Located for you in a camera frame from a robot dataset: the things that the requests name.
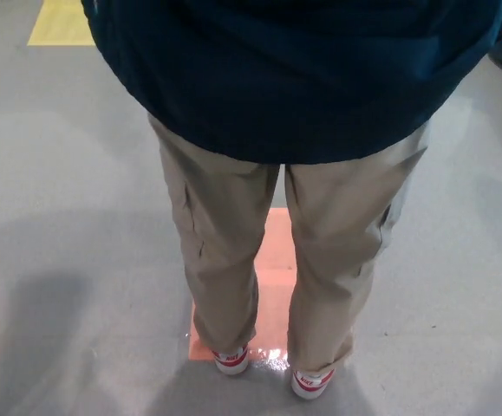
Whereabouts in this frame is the navy blue coat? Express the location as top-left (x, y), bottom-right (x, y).
top-left (81, 0), bottom-right (502, 165)

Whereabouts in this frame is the person's left red white sneaker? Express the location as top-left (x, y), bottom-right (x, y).
top-left (213, 344), bottom-right (250, 374)

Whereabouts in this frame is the person's red white sneaker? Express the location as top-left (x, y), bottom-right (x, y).
top-left (213, 344), bottom-right (250, 374)
top-left (291, 367), bottom-right (336, 400)

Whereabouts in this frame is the person's right red white sneaker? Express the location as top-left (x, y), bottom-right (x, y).
top-left (291, 367), bottom-right (336, 400)

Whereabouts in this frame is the orange floor sheet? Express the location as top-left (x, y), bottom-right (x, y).
top-left (187, 206), bottom-right (297, 361)

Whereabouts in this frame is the yellow floor sheet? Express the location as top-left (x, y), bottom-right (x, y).
top-left (27, 0), bottom-right (98, 47)

